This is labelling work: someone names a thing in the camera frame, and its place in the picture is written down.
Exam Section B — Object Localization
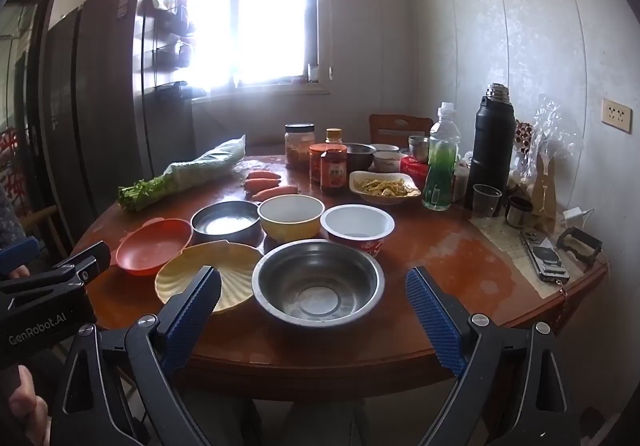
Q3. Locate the black hanging rack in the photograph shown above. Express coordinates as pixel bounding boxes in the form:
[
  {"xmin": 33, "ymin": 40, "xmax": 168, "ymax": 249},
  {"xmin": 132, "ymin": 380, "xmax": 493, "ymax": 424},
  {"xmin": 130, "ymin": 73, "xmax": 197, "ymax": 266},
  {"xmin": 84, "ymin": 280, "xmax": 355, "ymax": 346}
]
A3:
[{"xmin": 145, "ymin": 16, "xmax": 193, "ymax": 92}]

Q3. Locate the large steel bowl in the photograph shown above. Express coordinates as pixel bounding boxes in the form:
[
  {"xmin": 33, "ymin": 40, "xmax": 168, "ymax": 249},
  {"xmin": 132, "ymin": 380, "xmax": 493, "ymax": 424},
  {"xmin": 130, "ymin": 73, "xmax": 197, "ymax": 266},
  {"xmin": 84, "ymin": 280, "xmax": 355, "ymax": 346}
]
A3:
[{"xmin": 251, "ymin": 239, "xmax": 386, "ymax": 328}]

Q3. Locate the red packet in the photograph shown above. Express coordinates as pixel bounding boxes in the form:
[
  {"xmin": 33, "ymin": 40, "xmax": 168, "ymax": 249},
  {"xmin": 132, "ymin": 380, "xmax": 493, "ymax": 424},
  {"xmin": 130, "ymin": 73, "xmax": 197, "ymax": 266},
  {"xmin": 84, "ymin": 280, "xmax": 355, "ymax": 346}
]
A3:
[{"xmin": 400, "ymin": 155, "xmax": 431, "ymax": 192}]

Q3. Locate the glass door with red lettering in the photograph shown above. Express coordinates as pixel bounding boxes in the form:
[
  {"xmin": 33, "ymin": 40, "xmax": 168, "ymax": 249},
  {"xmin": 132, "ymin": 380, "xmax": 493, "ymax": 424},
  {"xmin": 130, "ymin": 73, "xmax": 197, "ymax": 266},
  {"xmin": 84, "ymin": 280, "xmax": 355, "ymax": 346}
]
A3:
[{"xmin": 0, "ymin": 1, "xmax": 41, "ymax": 232}]

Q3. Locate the white charger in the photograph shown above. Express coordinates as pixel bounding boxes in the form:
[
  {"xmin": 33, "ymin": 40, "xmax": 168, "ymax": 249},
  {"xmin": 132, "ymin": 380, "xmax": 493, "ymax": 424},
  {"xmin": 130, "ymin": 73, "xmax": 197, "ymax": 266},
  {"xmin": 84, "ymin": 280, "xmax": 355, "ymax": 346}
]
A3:
[{"xmin": 562, "ymin": 207, "xmax": 593, "ymax": 229}]

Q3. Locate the orange-capped sauce bottle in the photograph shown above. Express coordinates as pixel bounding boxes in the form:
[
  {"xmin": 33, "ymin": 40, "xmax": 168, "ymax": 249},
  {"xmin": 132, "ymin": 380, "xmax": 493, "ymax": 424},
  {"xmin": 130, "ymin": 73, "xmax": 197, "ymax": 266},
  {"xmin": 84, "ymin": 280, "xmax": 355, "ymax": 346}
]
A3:
[{"xmin": 320, "ymin": 128, "xmax": 348, "ymax": 196}]

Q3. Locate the round steel plate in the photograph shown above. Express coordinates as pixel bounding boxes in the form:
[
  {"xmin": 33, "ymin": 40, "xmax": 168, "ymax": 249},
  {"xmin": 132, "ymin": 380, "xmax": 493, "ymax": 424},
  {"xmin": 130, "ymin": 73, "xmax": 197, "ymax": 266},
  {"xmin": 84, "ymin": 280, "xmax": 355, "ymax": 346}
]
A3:
[{"xmin": 191, "ymin": 200, "xmax": 263, "ymax": 244}]

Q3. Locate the clear plastic cup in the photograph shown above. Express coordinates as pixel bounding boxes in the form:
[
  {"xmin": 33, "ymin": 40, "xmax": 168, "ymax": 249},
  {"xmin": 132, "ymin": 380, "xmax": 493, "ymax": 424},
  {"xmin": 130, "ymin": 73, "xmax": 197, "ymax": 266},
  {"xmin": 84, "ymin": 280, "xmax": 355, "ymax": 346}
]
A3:
[{"xmin": 472, "ymin": 184, "xmax": 502, "ymax": 219}]

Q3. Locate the cream shell-shaped plate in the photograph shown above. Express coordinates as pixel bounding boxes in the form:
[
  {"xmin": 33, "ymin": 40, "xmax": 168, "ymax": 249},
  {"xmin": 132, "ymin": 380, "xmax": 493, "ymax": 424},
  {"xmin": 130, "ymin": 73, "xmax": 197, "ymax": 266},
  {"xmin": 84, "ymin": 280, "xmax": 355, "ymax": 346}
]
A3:
[{"xmin": 155, "ymin": 240, "xmax": 264, "ymax": 314}]

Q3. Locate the paper sheet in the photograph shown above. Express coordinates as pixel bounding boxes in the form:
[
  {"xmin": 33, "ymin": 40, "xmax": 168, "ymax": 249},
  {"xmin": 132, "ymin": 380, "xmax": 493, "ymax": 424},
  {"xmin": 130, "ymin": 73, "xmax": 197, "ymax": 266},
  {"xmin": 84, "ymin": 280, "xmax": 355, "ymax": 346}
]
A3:
[{"xmin": 470, "ymin": 213, "xmax": 586, "ymax": 299}]

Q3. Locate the black metal frame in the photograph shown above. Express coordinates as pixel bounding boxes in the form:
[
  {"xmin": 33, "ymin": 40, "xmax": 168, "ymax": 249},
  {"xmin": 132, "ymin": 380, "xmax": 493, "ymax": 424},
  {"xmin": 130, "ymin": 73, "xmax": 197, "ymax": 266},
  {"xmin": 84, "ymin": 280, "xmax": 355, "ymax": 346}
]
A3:
[{"xmin": 556, "ymin": 227, "xmax": 603, "ymax": 269}]

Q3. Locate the black-lidded clear jar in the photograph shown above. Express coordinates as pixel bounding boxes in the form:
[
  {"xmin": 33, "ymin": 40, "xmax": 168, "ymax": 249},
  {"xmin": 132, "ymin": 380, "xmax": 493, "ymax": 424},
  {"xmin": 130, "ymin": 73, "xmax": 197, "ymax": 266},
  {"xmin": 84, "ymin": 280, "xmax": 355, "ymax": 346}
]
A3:
[{"xmin": 285, "ymin": 123, "xmax": 316, "ymax": 170}]

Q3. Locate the yellow bowl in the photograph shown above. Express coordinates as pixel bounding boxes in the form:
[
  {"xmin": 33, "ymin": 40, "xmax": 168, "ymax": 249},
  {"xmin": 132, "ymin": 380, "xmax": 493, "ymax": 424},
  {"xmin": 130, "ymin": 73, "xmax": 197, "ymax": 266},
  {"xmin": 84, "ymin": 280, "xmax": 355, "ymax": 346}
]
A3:
[{"xmin": 257, "ymin": 194, "xmax": 326, "ymax": 243}]

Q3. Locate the small dark steel bowl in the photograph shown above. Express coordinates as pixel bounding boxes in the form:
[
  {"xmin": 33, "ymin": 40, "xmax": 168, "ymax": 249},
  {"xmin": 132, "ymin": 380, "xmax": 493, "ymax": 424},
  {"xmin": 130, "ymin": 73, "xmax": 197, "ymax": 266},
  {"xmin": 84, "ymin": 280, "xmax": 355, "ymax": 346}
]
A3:
[{"xmin": 342, "ymin": 143, "xmax": 377, "ymax": 172}]

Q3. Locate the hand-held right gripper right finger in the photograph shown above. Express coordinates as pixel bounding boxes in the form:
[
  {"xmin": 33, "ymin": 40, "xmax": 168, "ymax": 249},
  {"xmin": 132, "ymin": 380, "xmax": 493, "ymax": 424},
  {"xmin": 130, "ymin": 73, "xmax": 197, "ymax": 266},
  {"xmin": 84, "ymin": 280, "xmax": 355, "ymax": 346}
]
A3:
[{"xmin": 405, "ymin": 266, "xmax": 581, "ymax": 446}]

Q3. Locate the wall socket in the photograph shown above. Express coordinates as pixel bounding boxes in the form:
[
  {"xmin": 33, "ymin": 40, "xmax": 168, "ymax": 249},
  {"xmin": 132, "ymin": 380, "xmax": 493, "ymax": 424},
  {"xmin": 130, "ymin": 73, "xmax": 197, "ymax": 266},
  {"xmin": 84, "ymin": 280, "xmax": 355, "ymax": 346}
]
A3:
[{"xmin": 601, "ymin": 99, "xmax": 632, "ymax": 133}]

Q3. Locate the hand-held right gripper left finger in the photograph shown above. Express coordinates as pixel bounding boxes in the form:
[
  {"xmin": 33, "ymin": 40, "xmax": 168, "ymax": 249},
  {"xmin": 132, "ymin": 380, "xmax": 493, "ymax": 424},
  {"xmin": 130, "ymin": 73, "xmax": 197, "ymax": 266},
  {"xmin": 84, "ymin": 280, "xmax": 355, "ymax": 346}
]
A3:
[{"xmin": 50, "ymin": 266, "xmax": 223, "ymax": 446}]

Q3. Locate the window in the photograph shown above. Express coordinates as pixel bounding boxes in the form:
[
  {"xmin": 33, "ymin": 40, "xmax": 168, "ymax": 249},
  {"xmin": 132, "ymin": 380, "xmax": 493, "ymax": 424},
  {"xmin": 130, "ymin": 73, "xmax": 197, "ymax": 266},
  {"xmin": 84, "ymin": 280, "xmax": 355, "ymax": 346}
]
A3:
[{"xmin": 170, "ymin": 0, "xmax": 321, "ymax": 87}]

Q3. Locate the red-lidded sauce jar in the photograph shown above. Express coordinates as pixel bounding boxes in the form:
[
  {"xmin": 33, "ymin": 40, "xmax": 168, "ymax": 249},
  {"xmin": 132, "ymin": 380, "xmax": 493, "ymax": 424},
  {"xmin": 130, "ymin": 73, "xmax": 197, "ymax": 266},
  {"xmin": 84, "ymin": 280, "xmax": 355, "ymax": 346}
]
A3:
[{"xmin": 309, "ymin": 143, "xmax": 331, "ymax": 184}]

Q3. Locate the white dish with food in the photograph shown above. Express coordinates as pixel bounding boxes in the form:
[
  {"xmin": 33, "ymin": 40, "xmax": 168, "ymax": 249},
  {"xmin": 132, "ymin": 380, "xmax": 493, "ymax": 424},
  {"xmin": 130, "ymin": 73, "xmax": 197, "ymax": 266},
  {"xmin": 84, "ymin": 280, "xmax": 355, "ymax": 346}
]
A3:
[{"xmin": 349, "ymin": 170, "xmax": 422, "ymax": 205}]

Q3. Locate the clear plastic wrapper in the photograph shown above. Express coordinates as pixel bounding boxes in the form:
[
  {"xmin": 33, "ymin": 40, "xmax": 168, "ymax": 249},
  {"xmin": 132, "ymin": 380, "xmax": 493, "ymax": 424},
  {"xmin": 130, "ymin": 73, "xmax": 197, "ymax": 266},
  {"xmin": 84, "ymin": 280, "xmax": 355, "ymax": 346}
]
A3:
[{"xmin": 517, "ymin": 96, "xmax": 576, "ymax": 227}]

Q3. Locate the small steel cup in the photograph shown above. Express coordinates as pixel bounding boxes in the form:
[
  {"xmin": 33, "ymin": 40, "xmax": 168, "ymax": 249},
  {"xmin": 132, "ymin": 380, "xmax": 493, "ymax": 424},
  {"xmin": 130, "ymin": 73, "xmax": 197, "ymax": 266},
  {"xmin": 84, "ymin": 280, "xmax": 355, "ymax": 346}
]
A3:
[{"xmin": 505, "ymin": 196, "xmax": 534, "ymax": 227}]

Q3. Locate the red paper bowl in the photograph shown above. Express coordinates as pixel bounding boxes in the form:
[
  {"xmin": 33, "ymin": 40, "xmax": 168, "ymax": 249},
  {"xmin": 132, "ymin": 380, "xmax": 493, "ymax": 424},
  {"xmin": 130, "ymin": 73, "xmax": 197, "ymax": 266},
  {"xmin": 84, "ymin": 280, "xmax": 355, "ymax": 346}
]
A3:
[{"xmin": 320, "ymin": 204, "xmax": 396, "ymax": 258}]

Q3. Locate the black handheld device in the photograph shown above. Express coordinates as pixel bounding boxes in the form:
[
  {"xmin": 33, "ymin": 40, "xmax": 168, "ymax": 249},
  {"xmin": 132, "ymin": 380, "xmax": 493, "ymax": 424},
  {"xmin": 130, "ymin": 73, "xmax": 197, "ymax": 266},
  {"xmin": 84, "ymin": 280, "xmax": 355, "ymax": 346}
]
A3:
[{"xmin": 520, "ymin": 228, "xmax": 571, "ymax": 283}]

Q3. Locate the bagged celery bunch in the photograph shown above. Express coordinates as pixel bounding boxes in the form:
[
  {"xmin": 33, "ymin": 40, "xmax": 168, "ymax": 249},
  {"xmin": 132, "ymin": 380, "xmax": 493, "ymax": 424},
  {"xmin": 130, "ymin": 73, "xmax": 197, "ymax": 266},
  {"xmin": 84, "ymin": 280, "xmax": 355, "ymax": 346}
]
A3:
[{"xmin": 117, "ymin": 135, "xmax": 247, "ymax": 213}]

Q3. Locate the wooden armchair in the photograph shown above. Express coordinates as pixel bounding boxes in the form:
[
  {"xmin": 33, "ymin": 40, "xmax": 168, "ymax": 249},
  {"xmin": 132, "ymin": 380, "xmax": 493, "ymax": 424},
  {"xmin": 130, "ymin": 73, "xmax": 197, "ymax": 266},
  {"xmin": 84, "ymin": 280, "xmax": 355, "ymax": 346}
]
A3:
[{"xmin": 20, "ymin": 205, "xmax": 60, "ymax": 247}]

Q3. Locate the green liquid plastic bottle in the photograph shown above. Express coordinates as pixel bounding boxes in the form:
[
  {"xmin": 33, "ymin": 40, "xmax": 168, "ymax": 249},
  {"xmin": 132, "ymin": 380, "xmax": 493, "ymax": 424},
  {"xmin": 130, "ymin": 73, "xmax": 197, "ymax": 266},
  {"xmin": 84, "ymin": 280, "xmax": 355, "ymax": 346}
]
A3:
[{"xmin": 422, "ymin": 102, "xmax": 461, "ymax": 212}]

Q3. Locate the person's left hand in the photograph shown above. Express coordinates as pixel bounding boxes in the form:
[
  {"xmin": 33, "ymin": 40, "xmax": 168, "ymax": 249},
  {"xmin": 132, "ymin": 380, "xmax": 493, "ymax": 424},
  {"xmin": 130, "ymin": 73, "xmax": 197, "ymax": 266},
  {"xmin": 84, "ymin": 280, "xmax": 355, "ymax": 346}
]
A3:
[{"xmin": 0, "ymin": 365, "xmax": 51, "ymax": 446}]

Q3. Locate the black thermos flask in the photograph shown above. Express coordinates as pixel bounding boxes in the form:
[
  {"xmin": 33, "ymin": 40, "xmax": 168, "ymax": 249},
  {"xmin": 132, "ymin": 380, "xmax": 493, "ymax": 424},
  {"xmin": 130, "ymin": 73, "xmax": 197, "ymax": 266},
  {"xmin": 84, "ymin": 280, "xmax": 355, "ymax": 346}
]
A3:
[{"xmin": 465, "ymin": 83, "xmax": 517, "ymax": 210}]

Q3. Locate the wooden chair back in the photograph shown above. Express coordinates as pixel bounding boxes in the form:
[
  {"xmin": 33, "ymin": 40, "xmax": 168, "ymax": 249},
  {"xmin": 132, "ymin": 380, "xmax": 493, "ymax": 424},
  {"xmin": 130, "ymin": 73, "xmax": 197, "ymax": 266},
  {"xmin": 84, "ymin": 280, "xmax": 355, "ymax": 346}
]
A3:
[{"xmin": 369, "ymin": 114, "xmax": 434, "ymax": 147}]

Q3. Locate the grey refrigerator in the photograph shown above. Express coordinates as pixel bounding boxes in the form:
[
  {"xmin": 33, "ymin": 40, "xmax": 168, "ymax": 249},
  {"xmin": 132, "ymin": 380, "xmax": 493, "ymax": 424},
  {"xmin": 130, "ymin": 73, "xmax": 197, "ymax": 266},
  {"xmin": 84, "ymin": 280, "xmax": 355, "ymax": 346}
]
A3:
[{"xmin": 37, "ymin": 0, "xmax": 196, "ymax": 247}]

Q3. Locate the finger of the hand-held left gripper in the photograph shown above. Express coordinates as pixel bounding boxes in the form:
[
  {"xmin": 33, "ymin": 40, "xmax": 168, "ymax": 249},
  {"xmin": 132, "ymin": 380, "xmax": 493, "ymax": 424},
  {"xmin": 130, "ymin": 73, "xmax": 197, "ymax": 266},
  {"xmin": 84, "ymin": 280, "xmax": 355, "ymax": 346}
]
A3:
[
  {"xmin": 50, "ymin": 241, "xmax": 112, "ymax": 284},
  {"xmin": 0, "ymin": 236, "xmax": 40, "ymax": 277}
]

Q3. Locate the small white bottle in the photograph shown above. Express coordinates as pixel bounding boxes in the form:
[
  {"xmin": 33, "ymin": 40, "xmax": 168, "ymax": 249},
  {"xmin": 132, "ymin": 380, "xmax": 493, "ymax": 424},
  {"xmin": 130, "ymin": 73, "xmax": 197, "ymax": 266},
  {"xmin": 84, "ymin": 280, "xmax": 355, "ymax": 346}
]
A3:
[{"xmin": 452, "ymin": 151, "xmax": 473, "ymax": 202}]

